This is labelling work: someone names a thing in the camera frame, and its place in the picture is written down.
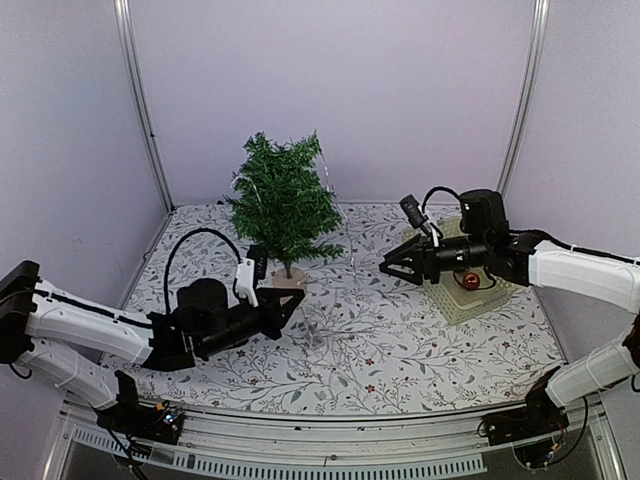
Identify aluminium frame post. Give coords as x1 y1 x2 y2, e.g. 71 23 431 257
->
113 0 175 213
497 0 550 197

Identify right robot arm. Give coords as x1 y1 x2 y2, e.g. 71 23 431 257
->
379 189 639 436

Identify floral patterned table mat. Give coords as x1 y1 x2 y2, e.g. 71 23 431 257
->
105 204 563 416

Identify black cable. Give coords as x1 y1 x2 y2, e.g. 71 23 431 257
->
163 227 244 314
421 186 464 211

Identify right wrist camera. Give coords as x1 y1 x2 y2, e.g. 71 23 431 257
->
399 194 444 247

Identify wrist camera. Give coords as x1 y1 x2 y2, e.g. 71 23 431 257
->
399 194 444 247
233 244 268 307

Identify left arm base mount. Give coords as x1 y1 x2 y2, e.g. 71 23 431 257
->
97 370 184 445

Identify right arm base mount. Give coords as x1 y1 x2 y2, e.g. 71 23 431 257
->
476 367 569 469

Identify small green christmas tree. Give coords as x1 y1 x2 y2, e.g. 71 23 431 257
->
224 130 346 279

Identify pale round tree base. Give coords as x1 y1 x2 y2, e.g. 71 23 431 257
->
272 266 308 291

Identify clear string light garland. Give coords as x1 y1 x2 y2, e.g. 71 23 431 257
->
227 144 371 361

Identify right black cable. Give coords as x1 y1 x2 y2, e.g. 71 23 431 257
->
421 186 464 211

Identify cream perforated plastic basket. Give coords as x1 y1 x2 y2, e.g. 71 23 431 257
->
399 215 521 327

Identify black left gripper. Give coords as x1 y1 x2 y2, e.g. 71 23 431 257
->
198 289 304 360

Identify right aluminium frame post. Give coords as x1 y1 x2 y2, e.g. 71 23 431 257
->
497 0 550 197

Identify left black cable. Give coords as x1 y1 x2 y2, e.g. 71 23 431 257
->
163 227 244 314

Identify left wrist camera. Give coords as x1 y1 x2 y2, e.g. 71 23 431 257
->
233 244 268 307

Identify front aluminium rail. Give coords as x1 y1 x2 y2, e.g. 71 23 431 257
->
43 397 631 479

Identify red ball ornament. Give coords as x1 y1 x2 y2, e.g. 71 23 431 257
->
461 272 481 291

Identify clear light battery box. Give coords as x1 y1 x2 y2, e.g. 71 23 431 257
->
299 320 325 349

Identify left aluminium frame post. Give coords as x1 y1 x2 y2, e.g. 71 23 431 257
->
113 0 175 213

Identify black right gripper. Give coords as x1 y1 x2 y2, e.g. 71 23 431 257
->
379 233 490 287

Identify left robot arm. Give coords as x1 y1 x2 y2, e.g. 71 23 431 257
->
1 259 305 434

